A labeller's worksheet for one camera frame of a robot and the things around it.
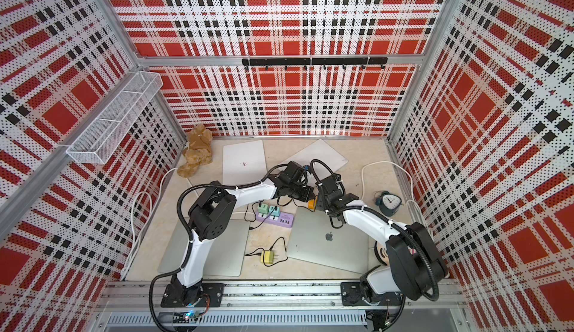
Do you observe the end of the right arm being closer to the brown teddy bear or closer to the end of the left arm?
the end of the left arm

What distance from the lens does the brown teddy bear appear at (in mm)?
996

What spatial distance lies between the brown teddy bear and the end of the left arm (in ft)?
1.43

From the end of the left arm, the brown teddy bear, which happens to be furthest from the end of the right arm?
the brown teddy bear

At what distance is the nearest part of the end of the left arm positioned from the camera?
0.75 metres
